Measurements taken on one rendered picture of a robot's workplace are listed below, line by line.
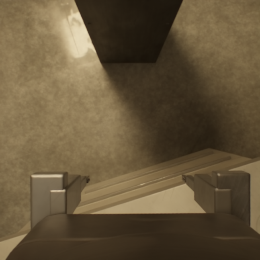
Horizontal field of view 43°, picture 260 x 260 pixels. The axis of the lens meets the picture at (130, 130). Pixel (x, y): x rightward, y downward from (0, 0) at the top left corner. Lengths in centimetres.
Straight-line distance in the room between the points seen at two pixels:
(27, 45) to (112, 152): 59
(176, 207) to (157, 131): 91
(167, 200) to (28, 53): 112
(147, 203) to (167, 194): 4
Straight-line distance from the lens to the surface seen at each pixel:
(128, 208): 56
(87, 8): 83
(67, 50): 150
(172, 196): 56
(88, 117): 145
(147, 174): 109
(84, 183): 16
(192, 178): 16
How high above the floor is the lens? 144
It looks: 89 degrees down
